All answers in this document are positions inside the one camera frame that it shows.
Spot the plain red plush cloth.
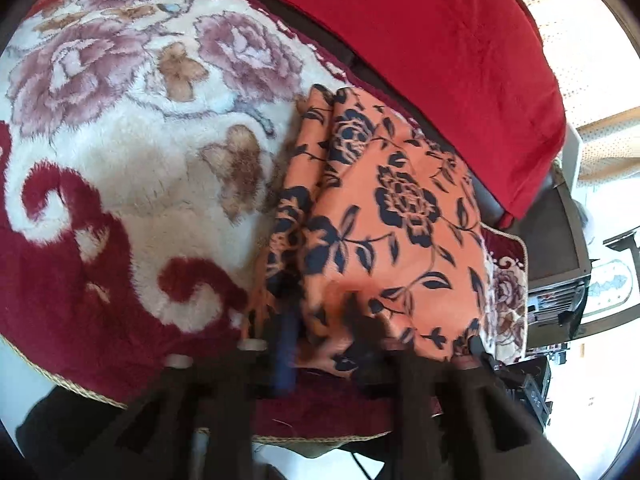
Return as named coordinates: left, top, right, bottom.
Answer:
left=192, top=0, right=568, bottom=221

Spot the orange black floral cloth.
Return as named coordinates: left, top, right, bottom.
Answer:
left=240, top=82, right=493, bottom=378

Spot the person's dark clothing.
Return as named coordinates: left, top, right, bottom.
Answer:
left=15, top=385, right=151, bottom=480

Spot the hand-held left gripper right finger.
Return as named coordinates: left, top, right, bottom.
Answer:
left=344, top=294, right=581, bottom=480

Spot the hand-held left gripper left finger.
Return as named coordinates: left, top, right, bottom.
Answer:
left=90, top=309, right=302, bottom=480

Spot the beige dotted curtain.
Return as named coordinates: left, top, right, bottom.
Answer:
left=495, top=0, right=640, bottom=183

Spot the pale patterned rug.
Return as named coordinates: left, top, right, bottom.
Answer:
left=582, top=257, right=640, bottom=322

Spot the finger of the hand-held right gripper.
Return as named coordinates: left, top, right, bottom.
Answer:
left=469, top=335, right=502, bottom=372

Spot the red white floral blanket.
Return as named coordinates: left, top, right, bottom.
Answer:
left=0, top=0, right=531, bottom=461

